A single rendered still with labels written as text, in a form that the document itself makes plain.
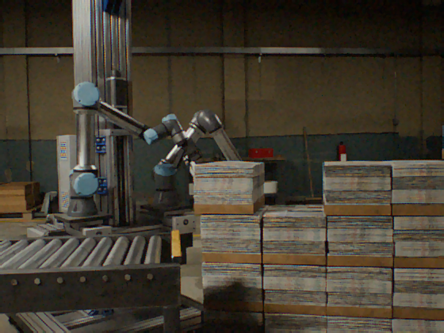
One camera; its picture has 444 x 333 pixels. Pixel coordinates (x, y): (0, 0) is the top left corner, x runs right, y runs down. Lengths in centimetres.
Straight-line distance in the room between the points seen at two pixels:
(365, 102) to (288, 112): 156
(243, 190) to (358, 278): 65
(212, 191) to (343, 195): 60
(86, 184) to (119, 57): 83
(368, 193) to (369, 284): 40
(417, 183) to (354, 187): 26
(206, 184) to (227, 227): 22
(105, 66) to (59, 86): 638
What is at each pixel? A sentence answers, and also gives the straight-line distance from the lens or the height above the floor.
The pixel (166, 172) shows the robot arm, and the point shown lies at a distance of 257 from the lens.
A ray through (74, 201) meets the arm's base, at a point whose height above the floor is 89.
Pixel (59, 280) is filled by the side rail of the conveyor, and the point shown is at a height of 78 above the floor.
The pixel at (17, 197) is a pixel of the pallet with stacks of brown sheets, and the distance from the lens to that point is 806.
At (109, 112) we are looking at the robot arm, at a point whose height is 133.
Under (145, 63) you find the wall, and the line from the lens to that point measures 884.
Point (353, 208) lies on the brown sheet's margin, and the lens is 210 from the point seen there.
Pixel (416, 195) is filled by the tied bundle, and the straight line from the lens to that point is 213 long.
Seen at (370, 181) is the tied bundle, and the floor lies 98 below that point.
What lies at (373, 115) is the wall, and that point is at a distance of 959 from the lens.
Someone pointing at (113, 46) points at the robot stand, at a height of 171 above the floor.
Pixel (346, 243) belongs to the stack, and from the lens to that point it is 213.
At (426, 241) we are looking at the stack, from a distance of 218.
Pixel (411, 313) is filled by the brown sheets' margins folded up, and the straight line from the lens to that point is 224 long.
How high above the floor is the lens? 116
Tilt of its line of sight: 3 degrees down
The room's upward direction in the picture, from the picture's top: 1 degrees counter-clockwise
